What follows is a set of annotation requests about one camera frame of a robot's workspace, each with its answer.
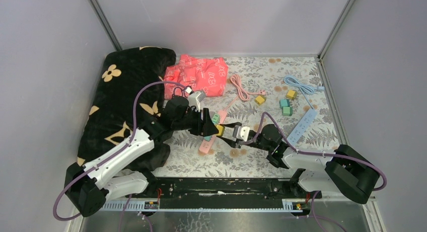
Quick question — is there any black floral plush blanket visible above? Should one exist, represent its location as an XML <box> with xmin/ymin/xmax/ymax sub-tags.
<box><xmin>77</xmin><ymin>46</ymin><xmax>176</xmax><ymax>166</ymax></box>

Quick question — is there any yellow USB charger plug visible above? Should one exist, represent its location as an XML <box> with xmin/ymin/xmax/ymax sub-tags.
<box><xmin>216</xmin><ymin>124</ymin><xmax>225</xmax><ymax>136</ymax></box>

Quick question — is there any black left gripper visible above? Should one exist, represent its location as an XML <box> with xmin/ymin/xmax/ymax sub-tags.
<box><xmin>172</xmin><ymin>107</ymin><xmax>219</xmax><ymax>137</ymax></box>

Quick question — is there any light blue power strip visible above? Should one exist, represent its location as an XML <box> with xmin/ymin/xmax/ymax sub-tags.
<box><xmin>287</xmin><ymin>109</ymin><xmax>317</xmax><ymax>146</ymax></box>

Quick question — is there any pink patterned cloth bag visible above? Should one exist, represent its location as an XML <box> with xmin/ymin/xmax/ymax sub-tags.
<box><xmin>163</xmin><ymin>54</ymin><xmax>229</xmax><ymax>97</ymax></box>

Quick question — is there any light blue power cable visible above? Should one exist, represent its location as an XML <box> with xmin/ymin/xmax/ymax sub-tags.
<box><xmin>282</xmin><ymin>74</ymin><xmax>325</xmax><ymax>110</ymax></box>

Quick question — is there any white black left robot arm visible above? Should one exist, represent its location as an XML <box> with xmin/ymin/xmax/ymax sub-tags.
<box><xmin>63</xmin><ymin>96</ymin><xmax>218</xmax><ymax>217</ymax></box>

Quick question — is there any floral patterned table mat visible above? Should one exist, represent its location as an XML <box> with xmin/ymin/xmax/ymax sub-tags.
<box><xmin>154</xmin><ymin>57</ymin><xmax>340</xmax><ymax>178</ymax></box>

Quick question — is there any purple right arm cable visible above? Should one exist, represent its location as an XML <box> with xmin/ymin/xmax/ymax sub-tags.
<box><xmin>245</xmin><ymin>111</ymin><xmax>388</xmax><ymax>232</ymax></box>

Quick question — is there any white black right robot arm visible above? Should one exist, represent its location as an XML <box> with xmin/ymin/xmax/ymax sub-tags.
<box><xmin>218</xmin><ymin>122</ymin><xmax>383</xmax><ymax>204</ymax></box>

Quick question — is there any yellow charger plug far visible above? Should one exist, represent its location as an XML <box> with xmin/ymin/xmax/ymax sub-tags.
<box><xmin>286</xmin><ymin>90</ymin><xmax>297</xmax><ymax>100</ymax></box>

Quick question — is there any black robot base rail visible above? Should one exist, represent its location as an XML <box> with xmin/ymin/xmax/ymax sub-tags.
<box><xmin>132</xmin><ymin>177</ymin><xmax>315</xmax><ymax>199</ymax></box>

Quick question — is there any pink power strip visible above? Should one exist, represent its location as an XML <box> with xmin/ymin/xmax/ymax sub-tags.
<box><xmin>199</xmin><ymin>110</ymin><xmax>227</xmax><ymax>154</ymax></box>

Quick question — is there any yellow charger plug near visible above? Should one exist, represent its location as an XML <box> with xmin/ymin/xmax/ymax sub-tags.
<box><xmin>254</xmin><ymin>95</ymin><xmax>266</xmax><ymax>105</ymax></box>

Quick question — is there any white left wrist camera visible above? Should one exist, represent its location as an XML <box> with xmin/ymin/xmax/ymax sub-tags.
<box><xmin>185</xmin><ymin>86</ymin><xmax>206</xmax><ymax>111</ymax></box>

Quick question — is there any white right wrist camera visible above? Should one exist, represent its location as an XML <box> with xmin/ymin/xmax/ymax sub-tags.
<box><xmin>232</xmin><ymin>125</ymin><xmax>250</xmax><ymax>141</ymax></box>

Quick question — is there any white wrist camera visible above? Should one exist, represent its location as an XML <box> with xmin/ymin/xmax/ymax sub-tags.
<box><xmin>185</xmin><ymin>86</ymin><xmax>206</xmax><ymax>111</ymax></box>
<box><xmin>232</xmin><ymin>125</ymin><xmax>250</xmax><ymax>141</ymax></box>

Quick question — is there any pink power strip cable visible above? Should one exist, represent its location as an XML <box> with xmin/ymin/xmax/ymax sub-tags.
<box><xmin>223</xmin><ymin>74</ymin><xmax>267</xmax><ymax>113</ymax></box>

